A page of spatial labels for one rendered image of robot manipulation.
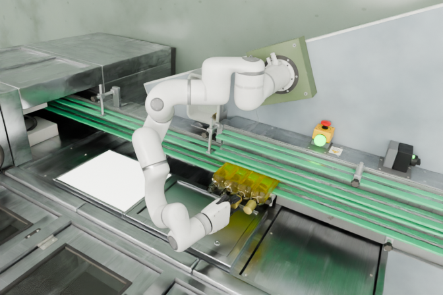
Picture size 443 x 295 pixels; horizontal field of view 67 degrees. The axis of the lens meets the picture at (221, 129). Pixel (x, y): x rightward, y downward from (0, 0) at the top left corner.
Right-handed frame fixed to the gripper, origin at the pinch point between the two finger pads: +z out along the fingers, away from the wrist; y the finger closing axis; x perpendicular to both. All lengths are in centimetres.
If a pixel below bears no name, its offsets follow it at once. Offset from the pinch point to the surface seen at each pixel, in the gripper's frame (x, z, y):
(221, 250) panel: -4.5, -10.3, -12.7
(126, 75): 119, 30, 14
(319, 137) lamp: -11.5, 34.9, 20.2
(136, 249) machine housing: 18.2, -30.9, -14.7
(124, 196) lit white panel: 43.8, -19.7, -11.7
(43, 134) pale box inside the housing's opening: 117, -24, -9
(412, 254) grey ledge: -53, 43, -15
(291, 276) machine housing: -26.6, 1.9, -16.6
